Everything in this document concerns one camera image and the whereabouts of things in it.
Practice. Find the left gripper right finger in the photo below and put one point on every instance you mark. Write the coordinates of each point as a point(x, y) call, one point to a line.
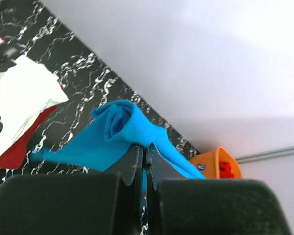
point(180, 206)

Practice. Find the bright red t shirt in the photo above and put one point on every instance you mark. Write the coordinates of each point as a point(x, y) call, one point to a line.
point(225, 170)

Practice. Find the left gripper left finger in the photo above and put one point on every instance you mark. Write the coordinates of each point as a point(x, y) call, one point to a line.
point(98, 203)

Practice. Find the orange plastic basket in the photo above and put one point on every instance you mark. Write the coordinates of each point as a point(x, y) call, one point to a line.
point(208, 163)

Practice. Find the blue t shirt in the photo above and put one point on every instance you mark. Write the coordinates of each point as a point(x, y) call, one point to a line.
point(117, 126)

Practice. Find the white t shirt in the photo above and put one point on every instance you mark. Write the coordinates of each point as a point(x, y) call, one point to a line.
point(16, 69)

